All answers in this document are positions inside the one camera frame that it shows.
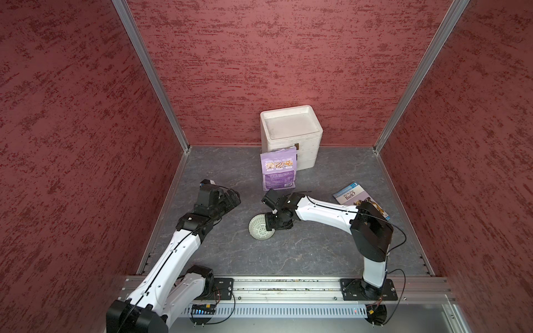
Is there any left controller board with cable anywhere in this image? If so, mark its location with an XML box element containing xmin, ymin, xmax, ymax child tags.
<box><xmin>189</xmin><ymin>287</ymin><xmax>237</xmax><ymax>327</ymax></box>

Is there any corner aluminium post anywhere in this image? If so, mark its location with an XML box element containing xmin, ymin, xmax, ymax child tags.
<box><xmin>112</xmin><ymin>0</ymin><xmax>190</xmax><ymax>153</ymax></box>
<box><xmin>373</xmin><ymin>0</ymin><xmax>470</xmax><ymax>155</ymax></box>

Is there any purple oats bag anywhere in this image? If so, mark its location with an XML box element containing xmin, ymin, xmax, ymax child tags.
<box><xmin>260</xmin><ymin>147</ymin><xmax>297</xmax><ymax>191</ymax></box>

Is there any left corner aluminium post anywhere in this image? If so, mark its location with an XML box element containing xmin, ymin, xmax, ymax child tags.
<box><xmin>112</xmin><ymin>0</ymin><xmax>190</xmax><ymax>153</ymax></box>

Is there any white patterned breakfast bowl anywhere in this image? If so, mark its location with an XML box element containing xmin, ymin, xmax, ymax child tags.
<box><xmin>248</xmin><ymin>215</ymin><xmax>275</xmax><ymax>241</ymax></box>

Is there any dog picture book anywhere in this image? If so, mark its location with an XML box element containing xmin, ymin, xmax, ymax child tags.
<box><xmin>333</xmin><ymin>182</ymin><xmax>390</xmax><ymax>221</ymax></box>

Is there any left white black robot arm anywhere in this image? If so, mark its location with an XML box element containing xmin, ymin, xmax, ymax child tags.
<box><xmin>105</xmin><ymin>180</ymin><xmax>241</xmax><ymax>332</ymax></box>

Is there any controller board with cable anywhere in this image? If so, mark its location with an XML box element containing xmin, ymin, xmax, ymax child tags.
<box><xmin>189</xmin><ymin>287</ymin><xmax>237</xmax><ymax>327</ymax></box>
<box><xmin>366</xmin><ymin>269</ymin><xmax>407</xmax><ymax>327</ymax></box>

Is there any right controller board with cable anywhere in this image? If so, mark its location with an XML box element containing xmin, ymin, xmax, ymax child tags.
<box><xmin>366</xmin><ymin>269</ymin><xmax>407</xmax><ymax>327</ymax></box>

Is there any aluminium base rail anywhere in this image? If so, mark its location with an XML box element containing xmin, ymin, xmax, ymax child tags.
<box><xmin>194</xmin><ymin>275</ymin><xmax>457</xmax><ymax>305</ymax></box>

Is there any right corner aluminium post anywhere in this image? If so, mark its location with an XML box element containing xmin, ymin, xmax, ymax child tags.
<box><xmin>373</xmin><ymin>0</ymin><xmax>470</xmax><ymax>155</ymax></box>

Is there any white three-drawer foam cabinet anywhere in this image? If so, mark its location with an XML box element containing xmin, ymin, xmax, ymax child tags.
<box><xmin>260</xmin><ymin>105</ymin><xmax>323</xmax><ymax>171</ymax></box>

